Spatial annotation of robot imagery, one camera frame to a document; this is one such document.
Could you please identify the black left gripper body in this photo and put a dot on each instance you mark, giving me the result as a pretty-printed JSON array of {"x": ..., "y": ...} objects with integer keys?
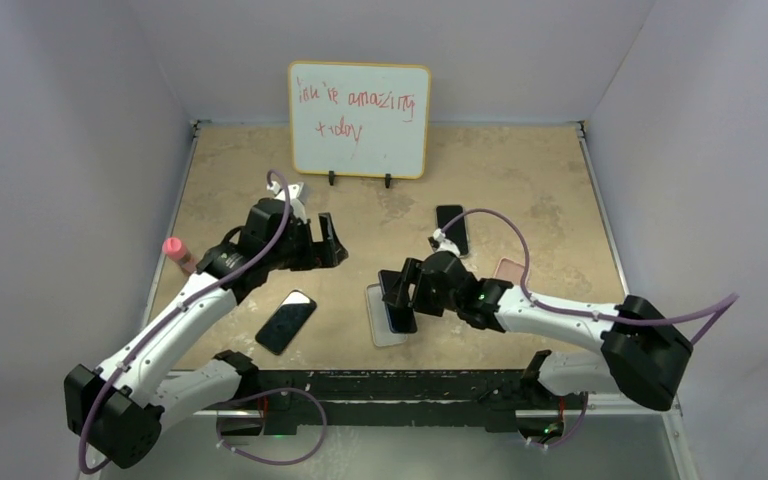
[{"x": 297, "y": 253}]

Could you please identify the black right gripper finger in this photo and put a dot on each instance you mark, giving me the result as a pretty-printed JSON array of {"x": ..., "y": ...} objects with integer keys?
[
  {"x": 395, "y": 292},
  {"x": 410, "y": 274}
]

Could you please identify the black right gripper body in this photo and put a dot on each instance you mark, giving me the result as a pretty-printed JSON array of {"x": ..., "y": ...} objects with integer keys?
[{"x": 429, "y": 302}]

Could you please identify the clear grey phone case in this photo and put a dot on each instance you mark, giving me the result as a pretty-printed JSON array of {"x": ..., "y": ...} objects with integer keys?
[{"x": 382, "y": 335}]

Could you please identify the black phone with case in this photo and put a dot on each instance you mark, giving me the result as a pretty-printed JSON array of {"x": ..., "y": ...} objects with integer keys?
[{"x": 457, "y": 232}]

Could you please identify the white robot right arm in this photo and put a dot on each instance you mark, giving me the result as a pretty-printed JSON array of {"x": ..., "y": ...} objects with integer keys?
[{"x": 622, "y": 348}]

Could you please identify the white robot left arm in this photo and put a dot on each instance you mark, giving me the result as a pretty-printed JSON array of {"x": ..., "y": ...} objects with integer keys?
[{"x": 120, "y": 408}]

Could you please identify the pink phone case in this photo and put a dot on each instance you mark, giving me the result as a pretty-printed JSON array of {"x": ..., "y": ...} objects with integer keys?
[{"x": 509, "y": 270}]

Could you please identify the pink capped small bottle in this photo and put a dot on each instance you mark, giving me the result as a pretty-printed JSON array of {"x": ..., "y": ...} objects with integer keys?
[{"x": 177, "y": 252}]

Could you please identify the yellow framed whiteboard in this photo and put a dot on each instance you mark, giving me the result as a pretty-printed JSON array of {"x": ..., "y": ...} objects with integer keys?
[{"x": 359, "y": 119}]

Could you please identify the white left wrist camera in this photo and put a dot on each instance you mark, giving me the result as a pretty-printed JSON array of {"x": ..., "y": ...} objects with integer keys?
[{"x": 297, "y": 194}]

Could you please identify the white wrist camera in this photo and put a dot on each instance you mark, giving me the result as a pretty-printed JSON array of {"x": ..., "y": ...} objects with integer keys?
[
  {"x": 440, "y": 242},
  {"x": 297, "y": 194}
]

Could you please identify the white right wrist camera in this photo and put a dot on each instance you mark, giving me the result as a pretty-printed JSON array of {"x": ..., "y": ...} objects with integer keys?
[{"x": 440, "y": 242}]

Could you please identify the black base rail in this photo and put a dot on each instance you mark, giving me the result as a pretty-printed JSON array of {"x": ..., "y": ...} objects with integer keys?
[{"x": 497, "y": 401}]

